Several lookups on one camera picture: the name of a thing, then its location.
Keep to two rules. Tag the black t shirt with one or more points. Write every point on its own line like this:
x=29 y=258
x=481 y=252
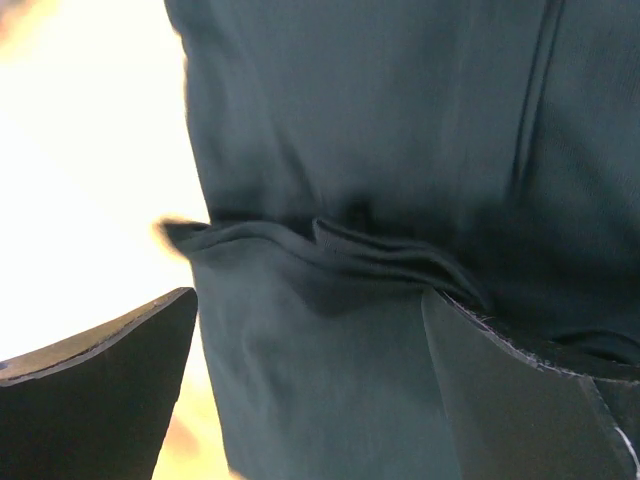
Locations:
x=365 y=161

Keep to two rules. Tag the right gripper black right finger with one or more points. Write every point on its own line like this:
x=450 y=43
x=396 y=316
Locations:
x=523 y=408

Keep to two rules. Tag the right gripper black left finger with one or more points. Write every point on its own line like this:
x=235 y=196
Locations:
x=98 y=404

